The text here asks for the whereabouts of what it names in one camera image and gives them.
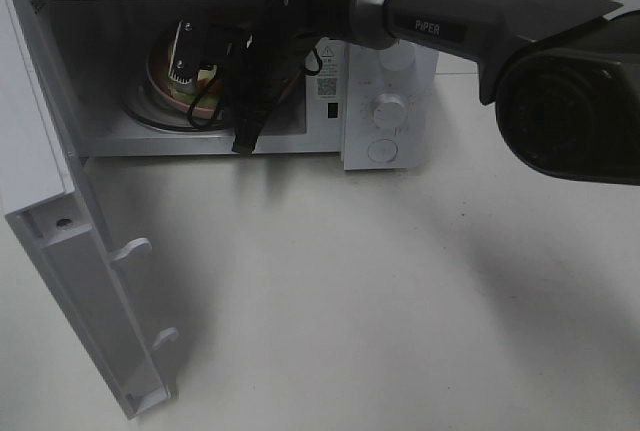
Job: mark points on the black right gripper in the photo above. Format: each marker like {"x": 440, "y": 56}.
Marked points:
{"x": 254, "y": 83}

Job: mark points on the toast sandwich with lettuce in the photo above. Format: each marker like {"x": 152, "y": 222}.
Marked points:
{"x": 210, "y": 99}

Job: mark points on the pink round plate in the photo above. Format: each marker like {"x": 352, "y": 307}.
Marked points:
{"x": 157, "y": 68}

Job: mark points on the white timer knob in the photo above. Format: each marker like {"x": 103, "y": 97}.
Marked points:
{"x": 388, "y": 110}

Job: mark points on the white microwave door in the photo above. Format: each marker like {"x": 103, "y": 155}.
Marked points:
{"x": 51, "y": 208}

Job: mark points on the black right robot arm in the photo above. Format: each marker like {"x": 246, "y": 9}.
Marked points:
{"x": 562, "y": 75}

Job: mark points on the glass microwave turntable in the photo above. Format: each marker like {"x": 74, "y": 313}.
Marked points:
{"x": 148, "y": 107}

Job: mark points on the white warning label sticker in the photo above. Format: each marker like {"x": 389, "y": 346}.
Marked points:
{"x": 327, "y": 83}

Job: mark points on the white microwave oven body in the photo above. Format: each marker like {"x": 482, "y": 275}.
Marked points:
{"x": 103, "y": 46}

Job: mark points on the upper white power knob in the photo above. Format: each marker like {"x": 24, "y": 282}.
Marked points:
{"x": 397, "y": 58}

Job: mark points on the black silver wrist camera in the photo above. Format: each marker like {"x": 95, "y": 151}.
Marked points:
{"x": 199, "y": 44}

